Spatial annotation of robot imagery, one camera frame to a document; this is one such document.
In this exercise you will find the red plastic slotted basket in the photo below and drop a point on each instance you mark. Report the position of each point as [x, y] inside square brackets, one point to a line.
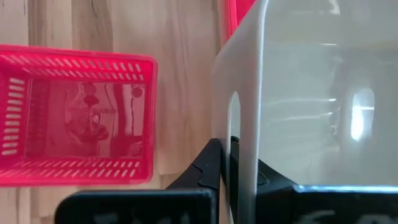
[239, 12]
[84, 124]

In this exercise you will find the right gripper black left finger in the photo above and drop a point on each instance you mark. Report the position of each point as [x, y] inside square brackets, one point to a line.
[140, 208]

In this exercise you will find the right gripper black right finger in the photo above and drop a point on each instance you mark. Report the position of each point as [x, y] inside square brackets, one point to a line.
[326, 205]

